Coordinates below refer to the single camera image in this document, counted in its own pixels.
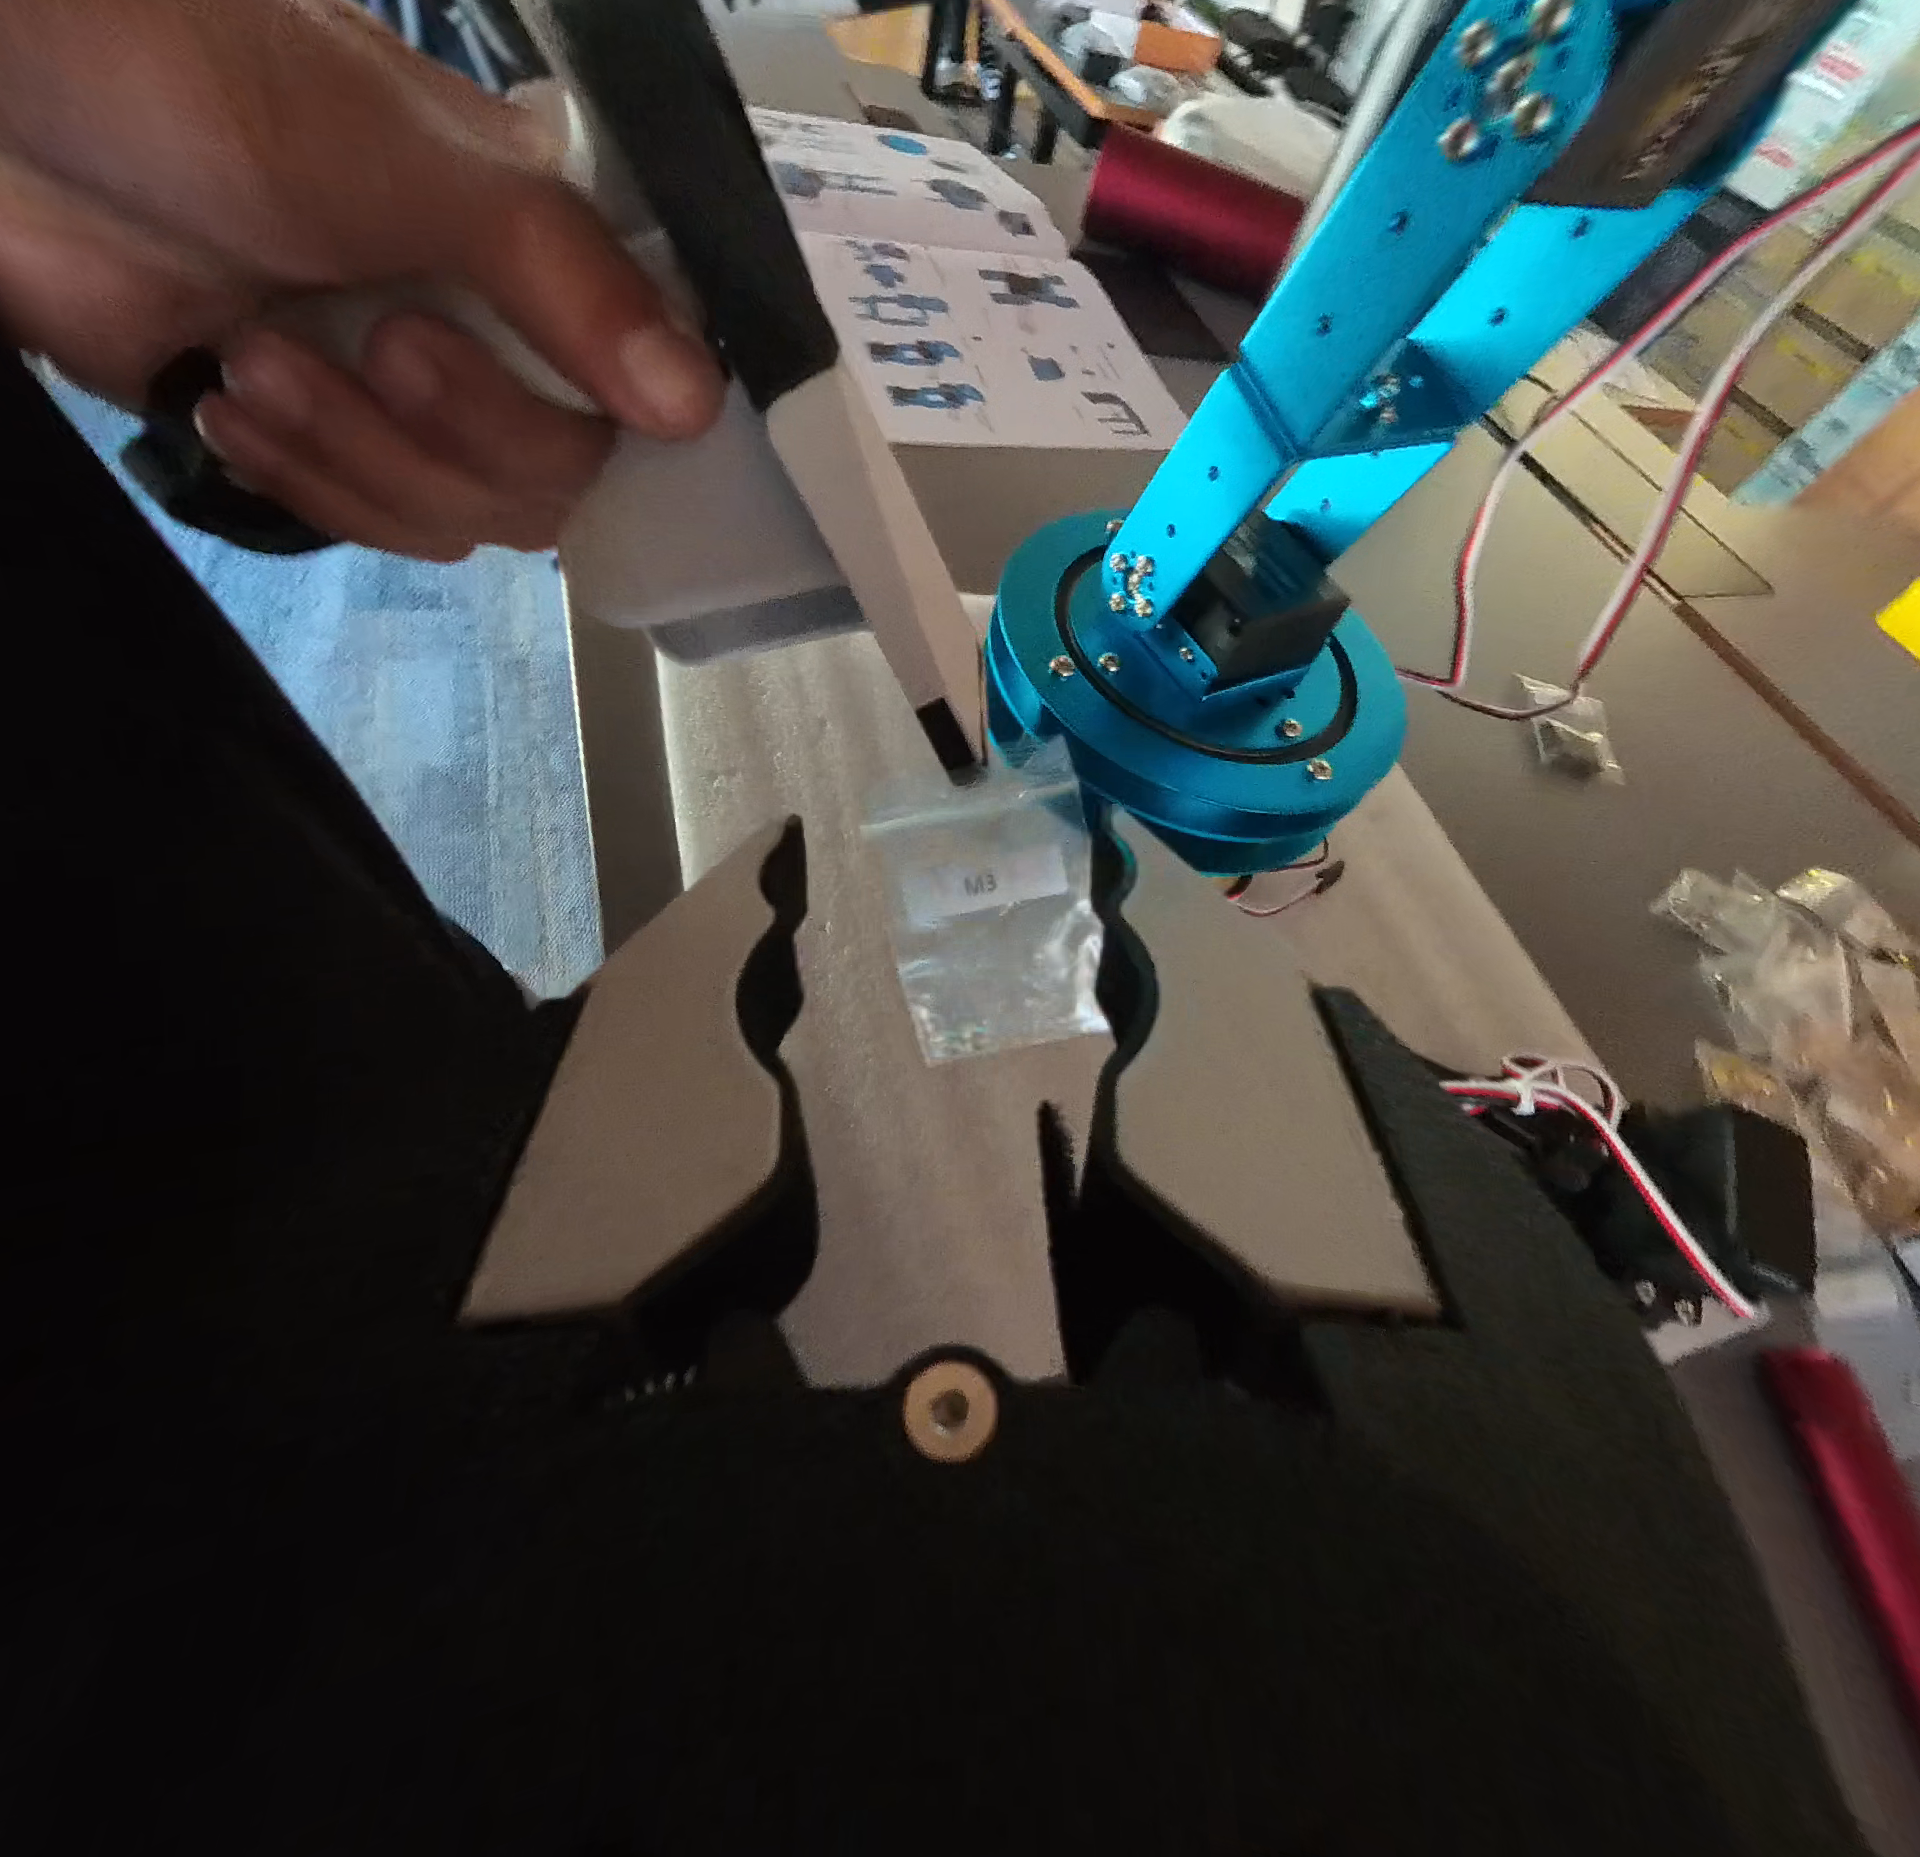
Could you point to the blue toy robot arm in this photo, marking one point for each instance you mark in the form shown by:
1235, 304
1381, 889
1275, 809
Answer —
1351, 312

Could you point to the white foam sheet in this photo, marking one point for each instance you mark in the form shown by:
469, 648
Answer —
930, 1168

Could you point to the pile of small screw bags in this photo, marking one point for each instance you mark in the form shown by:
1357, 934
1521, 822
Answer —
1802, 1017

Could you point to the open orange white box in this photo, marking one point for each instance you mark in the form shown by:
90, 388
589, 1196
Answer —
1157, 43

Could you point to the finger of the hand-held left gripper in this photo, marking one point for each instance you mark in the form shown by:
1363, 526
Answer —
884, 538

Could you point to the grey office desk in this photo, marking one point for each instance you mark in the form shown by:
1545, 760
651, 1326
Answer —
1051, 86

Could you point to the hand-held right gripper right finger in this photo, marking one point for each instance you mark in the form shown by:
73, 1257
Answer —
1261, 1136

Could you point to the printed instruction manual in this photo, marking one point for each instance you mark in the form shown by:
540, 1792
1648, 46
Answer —
960, 343

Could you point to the person's left hand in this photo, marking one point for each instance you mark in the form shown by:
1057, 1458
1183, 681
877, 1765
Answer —
227, 162

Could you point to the small clear screw bag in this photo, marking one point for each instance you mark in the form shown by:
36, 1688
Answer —
990, 957

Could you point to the red screwdriver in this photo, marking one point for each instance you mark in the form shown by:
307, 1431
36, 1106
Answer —
1846, 1467

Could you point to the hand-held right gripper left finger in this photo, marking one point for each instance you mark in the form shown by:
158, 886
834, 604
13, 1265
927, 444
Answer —
645, 1136

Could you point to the black office chair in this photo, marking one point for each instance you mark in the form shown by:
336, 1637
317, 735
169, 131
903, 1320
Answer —
1319, 27

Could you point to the red metal tube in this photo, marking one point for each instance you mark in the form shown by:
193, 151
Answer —
1184, 207

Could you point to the white crumpled wrap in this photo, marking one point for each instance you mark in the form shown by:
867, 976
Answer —
1261, 139

